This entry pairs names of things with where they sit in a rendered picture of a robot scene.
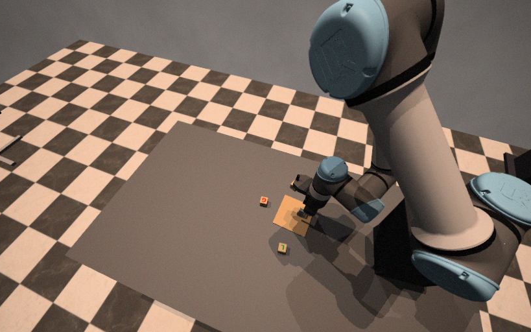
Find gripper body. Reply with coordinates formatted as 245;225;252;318
292;174;331;217

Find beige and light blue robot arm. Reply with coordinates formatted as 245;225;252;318
309;0;531;302

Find orange flat mat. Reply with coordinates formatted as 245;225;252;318
273;195;312;237

